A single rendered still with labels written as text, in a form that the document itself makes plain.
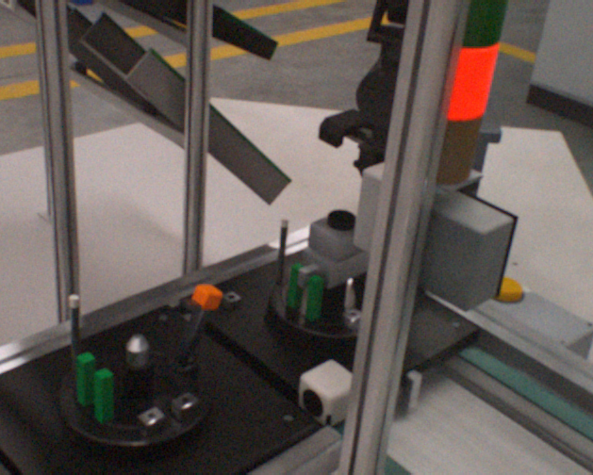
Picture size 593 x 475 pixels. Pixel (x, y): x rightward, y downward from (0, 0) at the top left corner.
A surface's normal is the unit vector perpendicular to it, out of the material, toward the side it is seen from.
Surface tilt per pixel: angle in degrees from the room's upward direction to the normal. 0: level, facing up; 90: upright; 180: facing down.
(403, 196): 90
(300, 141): 0
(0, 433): 0
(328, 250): 90
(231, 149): 90
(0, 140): 0
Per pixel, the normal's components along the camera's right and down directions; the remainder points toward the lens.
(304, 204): 0.09, -0.86
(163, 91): 0.54, 0.47
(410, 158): -0.73, 0.29
